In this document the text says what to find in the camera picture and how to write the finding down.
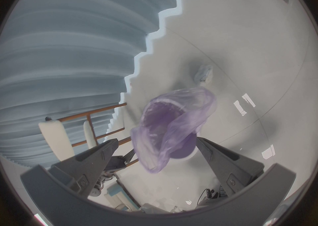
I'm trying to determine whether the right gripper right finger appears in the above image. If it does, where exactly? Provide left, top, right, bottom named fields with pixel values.
left=196, top=137, right=264, bottom=197

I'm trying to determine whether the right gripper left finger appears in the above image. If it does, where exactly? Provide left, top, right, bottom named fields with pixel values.
left=51, top=138, right=119, bottom=197

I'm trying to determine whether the purple plastic bag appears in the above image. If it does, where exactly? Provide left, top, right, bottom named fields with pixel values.
left=130, top=87, right=217, bottom=174

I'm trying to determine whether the clear plastic wrapper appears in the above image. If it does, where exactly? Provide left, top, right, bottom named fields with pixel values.
left=194, top=64, right=214, bottom=84

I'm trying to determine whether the white trash bin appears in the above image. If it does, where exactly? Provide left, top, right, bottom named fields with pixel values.
left=170, top=133, right=200, bottom=162

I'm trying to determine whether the white cushioned wooden chair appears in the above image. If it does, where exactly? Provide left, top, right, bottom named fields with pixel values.
left=38, top=103, right=139, bottom=168

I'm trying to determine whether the pale blue curtain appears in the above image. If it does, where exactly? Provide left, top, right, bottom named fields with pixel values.
left=0, top=0, right=214, bottom=169

